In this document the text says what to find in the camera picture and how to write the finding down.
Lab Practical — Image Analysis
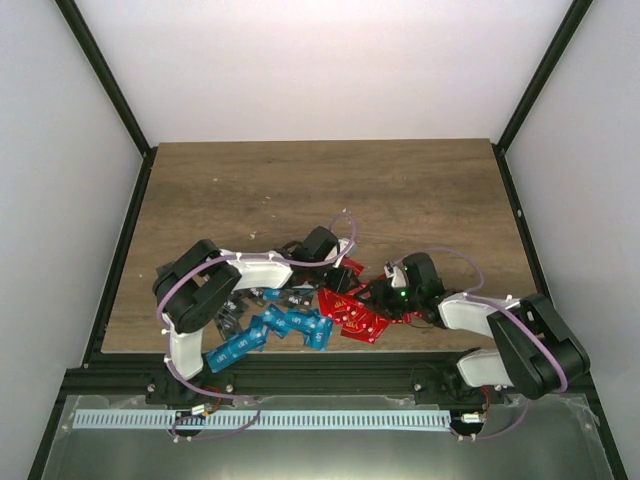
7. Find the white slotted cable duct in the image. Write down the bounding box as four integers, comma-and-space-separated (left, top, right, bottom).
72, 409, 451, 432

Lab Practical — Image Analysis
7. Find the black card holder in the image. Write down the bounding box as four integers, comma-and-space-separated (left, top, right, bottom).
283, 272, 326, 290

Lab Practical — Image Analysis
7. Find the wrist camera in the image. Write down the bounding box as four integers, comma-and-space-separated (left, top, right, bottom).
334, 238, 357, 266
384, 262, 407, 289

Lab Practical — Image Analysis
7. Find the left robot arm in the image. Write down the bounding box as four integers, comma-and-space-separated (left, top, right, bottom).
152, 226, 356, 404

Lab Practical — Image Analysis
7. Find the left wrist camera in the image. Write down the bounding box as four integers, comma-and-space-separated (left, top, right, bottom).
334, 238, 357, 266

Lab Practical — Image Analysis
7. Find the black VIP card pile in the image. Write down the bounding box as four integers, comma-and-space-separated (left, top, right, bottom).
214, 288, 266, 341

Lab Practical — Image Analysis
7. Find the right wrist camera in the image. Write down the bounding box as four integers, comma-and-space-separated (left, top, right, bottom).
384, 262, 407, 289

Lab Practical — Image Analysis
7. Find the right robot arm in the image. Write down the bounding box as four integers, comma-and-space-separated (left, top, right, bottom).
354, 249, 591, 403

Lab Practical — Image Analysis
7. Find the black aluminium frame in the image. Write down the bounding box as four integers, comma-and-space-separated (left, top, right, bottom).
27, 0, 629, 480

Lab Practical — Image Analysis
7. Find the lone black VIP card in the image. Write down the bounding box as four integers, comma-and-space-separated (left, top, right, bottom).
156, 263, 172, 278

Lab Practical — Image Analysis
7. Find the blue VIP card pile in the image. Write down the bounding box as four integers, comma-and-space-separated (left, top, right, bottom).
205, 303, 333, 373

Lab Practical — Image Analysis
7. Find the red VIP card pile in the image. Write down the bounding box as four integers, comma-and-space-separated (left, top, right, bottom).
317, 281, 423, 344

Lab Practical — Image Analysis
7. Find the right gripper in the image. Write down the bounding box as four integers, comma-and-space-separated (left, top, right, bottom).
354, 278, 423, 321

